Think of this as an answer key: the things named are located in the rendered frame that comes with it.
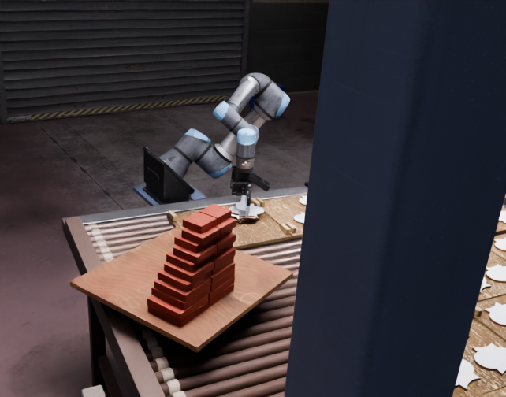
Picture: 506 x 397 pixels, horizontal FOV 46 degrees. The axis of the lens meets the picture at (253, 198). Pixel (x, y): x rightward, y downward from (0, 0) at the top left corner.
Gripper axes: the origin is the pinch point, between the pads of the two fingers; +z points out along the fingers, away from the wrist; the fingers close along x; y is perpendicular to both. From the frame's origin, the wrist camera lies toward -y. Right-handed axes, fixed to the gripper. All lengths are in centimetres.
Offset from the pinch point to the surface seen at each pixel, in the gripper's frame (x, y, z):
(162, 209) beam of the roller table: -13.0, 35.4, 5.9
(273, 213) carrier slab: -4.8, -12.5, 3.7
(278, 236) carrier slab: 16.4, -11.5, 3.7
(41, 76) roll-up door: -437, 174, 50
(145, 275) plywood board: 62, 39, -7
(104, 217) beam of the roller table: -5, 60, 6
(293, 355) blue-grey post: 186, 21, -76
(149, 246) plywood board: 44, 39, -7
